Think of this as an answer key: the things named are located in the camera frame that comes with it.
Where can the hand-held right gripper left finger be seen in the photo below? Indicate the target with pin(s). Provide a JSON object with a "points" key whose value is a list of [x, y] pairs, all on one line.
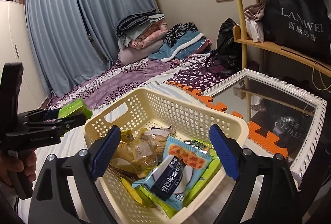
{"points": [[106, 154]]}

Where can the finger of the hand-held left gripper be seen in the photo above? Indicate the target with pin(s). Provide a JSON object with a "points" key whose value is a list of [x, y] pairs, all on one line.
{"points": [[50, 114], [72, 121]]}

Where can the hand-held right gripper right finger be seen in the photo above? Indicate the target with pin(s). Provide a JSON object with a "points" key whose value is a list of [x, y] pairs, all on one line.
{"points": [[225, 154]]}

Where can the small green snack packet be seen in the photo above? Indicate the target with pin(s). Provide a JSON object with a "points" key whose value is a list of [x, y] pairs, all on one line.
{"points": [[75, 107]]}

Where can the green seaweed snack bag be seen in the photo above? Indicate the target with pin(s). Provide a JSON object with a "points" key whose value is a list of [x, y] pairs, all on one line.
{"points": [[209, 172]]}

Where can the clear yellow-edged cake packet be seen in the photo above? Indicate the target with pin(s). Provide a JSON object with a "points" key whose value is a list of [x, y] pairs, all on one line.
{"points": [[144, 159]]}

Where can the light blue snack packet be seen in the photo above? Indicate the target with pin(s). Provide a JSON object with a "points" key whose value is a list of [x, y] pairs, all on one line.
{"points": [[181, 162]]}

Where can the cream perforated plastic basket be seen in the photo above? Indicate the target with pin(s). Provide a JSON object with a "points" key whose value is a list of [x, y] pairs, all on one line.
{"points": [[165, 107]]}

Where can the person's left hand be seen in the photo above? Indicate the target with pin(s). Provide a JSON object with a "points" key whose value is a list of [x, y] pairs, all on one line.
{"points": [[30, 164]]}

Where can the striped bed sheet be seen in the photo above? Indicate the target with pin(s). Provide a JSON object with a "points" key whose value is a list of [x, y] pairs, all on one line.
{"points": [[69, 141]]}

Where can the orange foam mat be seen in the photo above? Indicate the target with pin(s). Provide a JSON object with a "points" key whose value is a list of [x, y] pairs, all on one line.
{"points": [[263, 138]]}

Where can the white-framed mirror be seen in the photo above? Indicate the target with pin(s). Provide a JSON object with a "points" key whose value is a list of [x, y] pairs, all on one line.
{"points": [[284, 115]]}

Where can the purple floral blanket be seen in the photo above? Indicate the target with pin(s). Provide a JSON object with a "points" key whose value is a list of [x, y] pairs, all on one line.
{"points": [[129, 76]]}

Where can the blue curtain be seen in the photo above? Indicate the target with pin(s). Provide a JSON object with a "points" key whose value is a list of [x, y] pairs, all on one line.
{"points": [[77, 32]]}

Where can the white wardrobe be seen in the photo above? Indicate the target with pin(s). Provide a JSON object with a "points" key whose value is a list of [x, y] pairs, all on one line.
{"points": [[15, 32]]}

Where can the black handbag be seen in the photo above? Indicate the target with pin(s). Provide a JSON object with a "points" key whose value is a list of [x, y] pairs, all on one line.
{"points": [[227, 45]]}

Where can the wooden corner shelf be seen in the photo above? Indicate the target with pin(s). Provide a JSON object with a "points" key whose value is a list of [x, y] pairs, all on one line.
{"points": [[258, 44]]}

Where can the pink floral folded quilt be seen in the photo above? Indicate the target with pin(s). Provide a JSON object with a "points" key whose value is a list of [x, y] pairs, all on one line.
{"points": [[150, 35]]}

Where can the blue fleece garment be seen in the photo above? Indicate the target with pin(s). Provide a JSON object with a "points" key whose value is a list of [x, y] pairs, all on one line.
{"points": [[181, 45]]}

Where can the stack of folded blankets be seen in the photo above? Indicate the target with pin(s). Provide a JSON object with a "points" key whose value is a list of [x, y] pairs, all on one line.
{"points": [[137, 22]]}

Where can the leopard print cloth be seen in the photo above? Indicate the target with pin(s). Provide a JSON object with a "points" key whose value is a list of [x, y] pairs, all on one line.
{"points": [[178, 31]]}

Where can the pink folded garment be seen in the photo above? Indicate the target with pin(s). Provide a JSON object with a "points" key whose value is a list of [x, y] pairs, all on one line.
{"points": [[254, 10]]}

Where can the black shopping bag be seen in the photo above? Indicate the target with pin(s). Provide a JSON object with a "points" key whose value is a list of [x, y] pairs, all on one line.
{"points": [[297, 6]]}

